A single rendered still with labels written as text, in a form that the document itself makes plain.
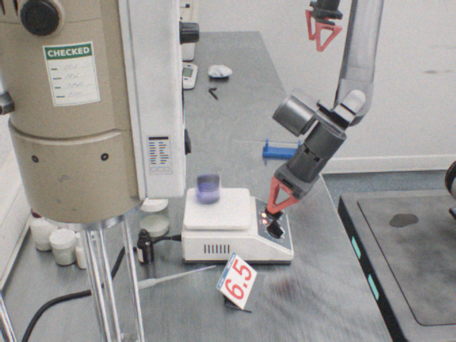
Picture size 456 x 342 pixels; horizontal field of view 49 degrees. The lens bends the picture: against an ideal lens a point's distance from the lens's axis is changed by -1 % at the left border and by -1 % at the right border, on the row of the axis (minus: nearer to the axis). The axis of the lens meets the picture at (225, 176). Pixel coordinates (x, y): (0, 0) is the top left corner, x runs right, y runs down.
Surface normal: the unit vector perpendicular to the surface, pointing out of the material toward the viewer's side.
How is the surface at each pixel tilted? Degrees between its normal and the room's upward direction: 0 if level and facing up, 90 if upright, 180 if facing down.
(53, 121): 90
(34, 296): 0
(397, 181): 0
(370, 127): 90
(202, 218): 0
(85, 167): 90
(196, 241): 90
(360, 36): 49
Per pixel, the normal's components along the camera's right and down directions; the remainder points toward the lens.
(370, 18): -0.03, -0.14
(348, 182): 0.00, -0.85
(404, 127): 0.07, 0.53
